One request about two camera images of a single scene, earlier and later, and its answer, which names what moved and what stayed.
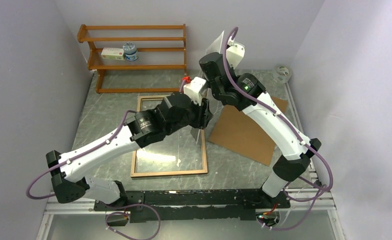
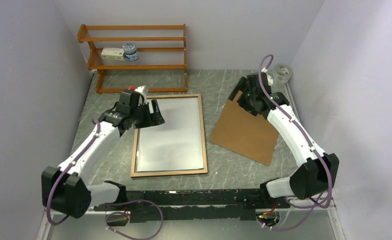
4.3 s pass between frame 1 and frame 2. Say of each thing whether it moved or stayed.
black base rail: stayed
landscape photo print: moved
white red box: stayed
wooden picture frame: stayed
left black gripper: moved
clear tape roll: stayed
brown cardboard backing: stayed
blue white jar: stayed
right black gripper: moved
